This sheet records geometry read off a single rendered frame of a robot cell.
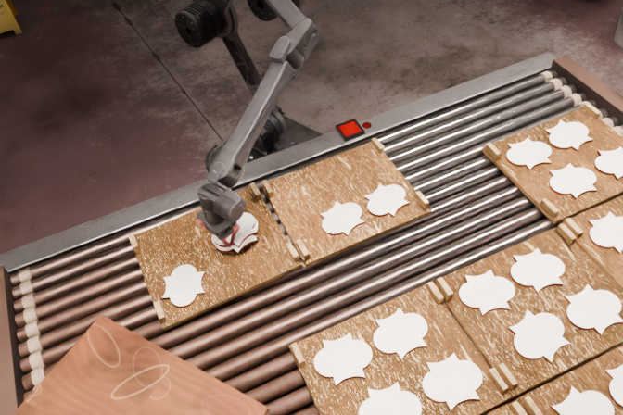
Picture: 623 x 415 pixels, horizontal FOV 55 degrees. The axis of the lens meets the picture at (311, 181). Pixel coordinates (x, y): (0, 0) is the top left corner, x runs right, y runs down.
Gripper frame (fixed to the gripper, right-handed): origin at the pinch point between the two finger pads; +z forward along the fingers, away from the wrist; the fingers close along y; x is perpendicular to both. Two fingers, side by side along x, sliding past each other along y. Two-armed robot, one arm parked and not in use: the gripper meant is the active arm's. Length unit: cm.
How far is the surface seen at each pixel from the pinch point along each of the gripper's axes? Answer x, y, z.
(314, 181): -35.6, -2.5, 3.7
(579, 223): -71, -72, 4
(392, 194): -46, -25, 3
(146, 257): 17.6, 14.8, 4.2
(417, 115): -83, -8, 5
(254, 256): -3.3, -9.1, 4.2
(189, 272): 12.8, 0.1, 3.3
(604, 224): -74, -78, 3
